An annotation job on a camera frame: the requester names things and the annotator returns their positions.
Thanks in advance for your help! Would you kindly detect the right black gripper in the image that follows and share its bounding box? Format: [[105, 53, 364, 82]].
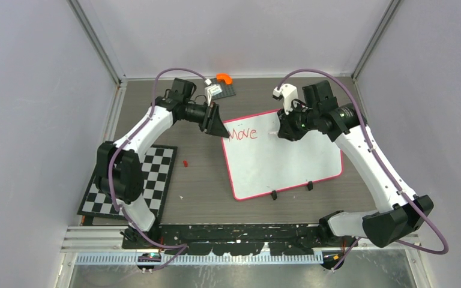
[[277, 101, 318, 141]]

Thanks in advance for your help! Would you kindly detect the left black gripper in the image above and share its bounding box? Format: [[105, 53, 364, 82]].
[[183, 101, 230, 138]]

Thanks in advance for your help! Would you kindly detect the pink framed whiteboard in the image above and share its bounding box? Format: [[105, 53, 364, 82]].
[[221, 110, 344, 201]]

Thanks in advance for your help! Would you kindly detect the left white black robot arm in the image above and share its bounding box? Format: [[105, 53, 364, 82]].
[[94, 78, 230, 248]]

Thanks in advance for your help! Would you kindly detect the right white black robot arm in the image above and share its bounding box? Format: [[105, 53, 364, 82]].
[[273, 80, 434, 247]]

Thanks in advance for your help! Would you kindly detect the grey studded baseplate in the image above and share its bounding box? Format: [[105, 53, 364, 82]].
[[211, 77, 237, 100]]

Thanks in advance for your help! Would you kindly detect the orange curved plastic piece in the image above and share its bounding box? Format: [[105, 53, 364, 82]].
[[216, 73, 233, 85]]

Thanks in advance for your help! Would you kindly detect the black white checkerboard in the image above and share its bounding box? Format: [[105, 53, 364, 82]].
[[77, 145, 178, 220]]

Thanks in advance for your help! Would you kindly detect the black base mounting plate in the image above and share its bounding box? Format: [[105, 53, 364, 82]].
[[121, 223, 358, 257]]

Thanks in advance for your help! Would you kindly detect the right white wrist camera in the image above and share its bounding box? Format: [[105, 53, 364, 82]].
[[273, 84, 298, 115]]

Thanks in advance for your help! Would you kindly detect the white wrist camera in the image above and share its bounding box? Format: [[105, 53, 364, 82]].
[[273, 84, 298, 115], [204, 79, 223, 106]]

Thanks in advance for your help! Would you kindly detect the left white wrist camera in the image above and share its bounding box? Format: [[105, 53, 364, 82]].
[[204, 79, 223, 106]]

